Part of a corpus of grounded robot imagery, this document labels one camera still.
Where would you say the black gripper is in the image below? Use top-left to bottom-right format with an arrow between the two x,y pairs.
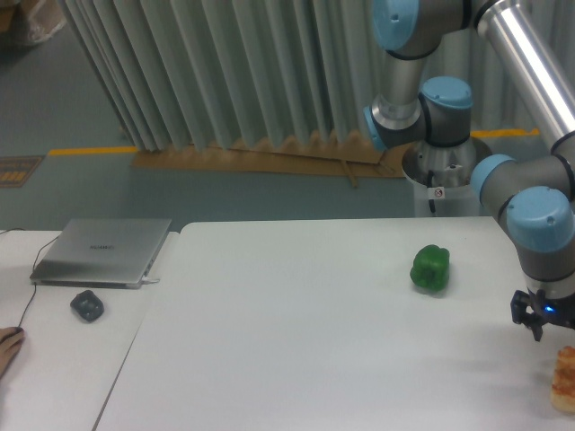
510,290 -> 574,342

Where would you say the toasted bread slice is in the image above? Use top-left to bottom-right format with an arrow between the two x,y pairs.
550,347 -> 574,414

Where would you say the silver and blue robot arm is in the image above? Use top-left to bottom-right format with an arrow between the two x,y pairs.
364,1 -> 574,339

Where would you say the person's hand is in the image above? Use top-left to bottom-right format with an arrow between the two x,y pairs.
0,327 -> 25,377

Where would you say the green bell pepper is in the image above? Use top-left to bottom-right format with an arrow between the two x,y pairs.
410,244 -> 450,293

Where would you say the brown cardboard sheet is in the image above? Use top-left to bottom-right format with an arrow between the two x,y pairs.
131,130 -> 409,188

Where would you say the white usb plug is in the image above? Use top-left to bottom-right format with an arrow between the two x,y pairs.
141,277 -> 160,285

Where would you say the grey-green pleated curtain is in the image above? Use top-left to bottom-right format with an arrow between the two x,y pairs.
62,1 -> 574,152

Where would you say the silver closed laptop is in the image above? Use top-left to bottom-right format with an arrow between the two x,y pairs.
30,218 -> 172,288

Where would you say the black small controller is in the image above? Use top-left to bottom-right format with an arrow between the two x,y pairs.
70,290 -> 105,323

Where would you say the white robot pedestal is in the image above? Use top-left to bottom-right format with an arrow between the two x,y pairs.
402,137 -> 491,217

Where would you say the black mouse cable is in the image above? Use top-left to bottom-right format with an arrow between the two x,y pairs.
0,228 -> 64,330

